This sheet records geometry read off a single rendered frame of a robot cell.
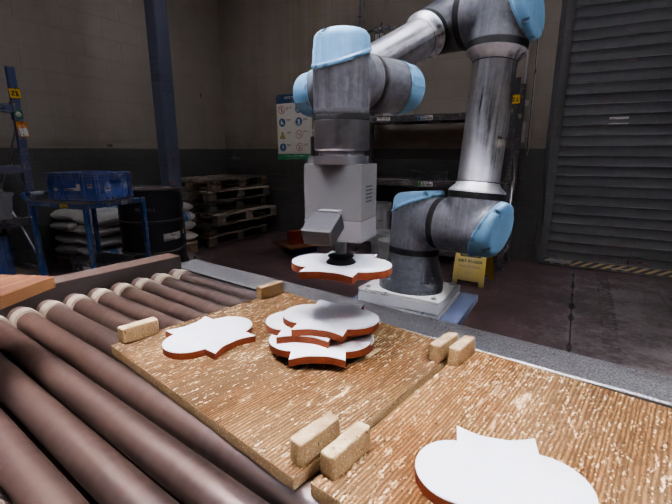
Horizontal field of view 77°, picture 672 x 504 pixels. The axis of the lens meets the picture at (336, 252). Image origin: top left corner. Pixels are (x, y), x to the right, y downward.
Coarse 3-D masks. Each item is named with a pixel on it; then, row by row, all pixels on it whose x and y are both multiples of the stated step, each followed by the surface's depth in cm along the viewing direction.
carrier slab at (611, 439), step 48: (432, 384) 54; (480, 384) 54; (528, 384) 54; (576, 384) 54; (384, 432) 45; (432, 432) 45; (480, 432) 45; (528, 432) 45; (576, 432) 45; (624, 432) 45; (336, 480) 38; (384, 480) 38; (624, 480) 38
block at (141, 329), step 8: (144, 320) 67; (152, 320) 67; (120, 328) 64; (128, 328) 65; (136, 328) 66; (144, 328) 67; (152, 328) 67; (120, 336) 65; (128, 336) 65; (136, 336) 66; (144, 336) 67
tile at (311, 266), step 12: (300, 264) 60; (312, 264) 60; (324, 264) 60; (360, 264) 60; (372, 264) 60; (384, 264) 60; (300, 276) 57; (312, 276) 57; (324, 276) 57; (336, 276) 56; (348, 276) 55; (360, 276) 57; (372, 276) 57; (384, 276) 57
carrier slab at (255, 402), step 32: (192, 320) 74; (256, 320) 74; (128, 352) 62; (160, 352) 62; (224, 352) 62; (256, 352) 62; (384, 352) 62; (416, 352) 62; (160, 384) 55; (192, 384) 54; (224, 384) 54; (256, 384) 54; (288, 384) 54; (320, 384) 54; (352, 384) 54; (384, 384) 54; (416, 384) 54; (224, 416) 47; (256, 416) 47; (288, 416) 47; (320, 416) 47; (352, 416) 47; (384, 416) 49; (256, 448) 42; (288, 448) 42; (288, 480) 39
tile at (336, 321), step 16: (304, 304) 69; (320, 304) 69; (336, 304) 69; (352, 304) 69; (288, 320) 62; (304, 320) 62; (320, 320) 62; (336, 320) 62; (352, 320) 62; (368, 320) 62; (320, 336) 59; (336, 336) 58
